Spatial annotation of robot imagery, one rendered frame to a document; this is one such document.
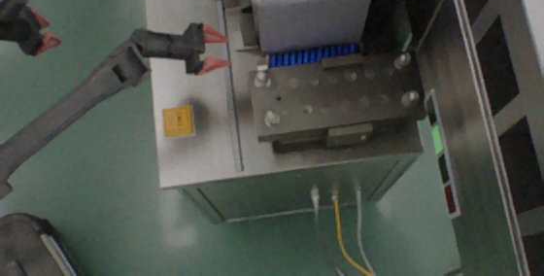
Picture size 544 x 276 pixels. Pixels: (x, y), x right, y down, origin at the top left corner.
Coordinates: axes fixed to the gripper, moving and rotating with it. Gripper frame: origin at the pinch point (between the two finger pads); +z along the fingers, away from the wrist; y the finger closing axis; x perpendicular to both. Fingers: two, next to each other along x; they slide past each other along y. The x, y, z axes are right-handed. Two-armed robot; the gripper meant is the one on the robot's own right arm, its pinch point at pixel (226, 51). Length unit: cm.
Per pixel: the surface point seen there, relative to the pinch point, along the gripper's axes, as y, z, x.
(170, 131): 12.4, -7.3, -21.5
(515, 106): 35, 13, 61
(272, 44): -0.1, 8.9, 5.8
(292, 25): 0.0, 9.0, 15.3
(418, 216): 30, 106, -64
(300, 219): 25, 66, -86
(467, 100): 28, 20, 47
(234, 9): -7.3, -0.2, 6.8
